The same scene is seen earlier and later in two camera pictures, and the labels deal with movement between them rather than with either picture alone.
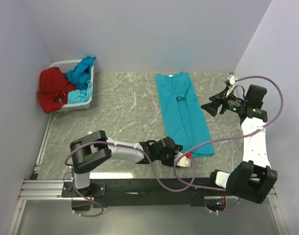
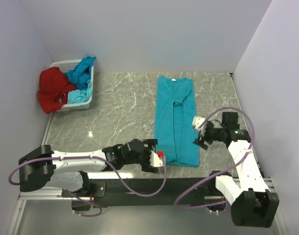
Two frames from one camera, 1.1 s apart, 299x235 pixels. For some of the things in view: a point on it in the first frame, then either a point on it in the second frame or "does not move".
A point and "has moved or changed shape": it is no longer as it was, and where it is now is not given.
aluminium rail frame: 34,189 does not move
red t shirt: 54,88 does not move
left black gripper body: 169,159 → 146,161
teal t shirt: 184,120 has moved or changed shape
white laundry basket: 66,66 does not move
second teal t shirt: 80,76 does not move
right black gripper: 212,107 → 201,143
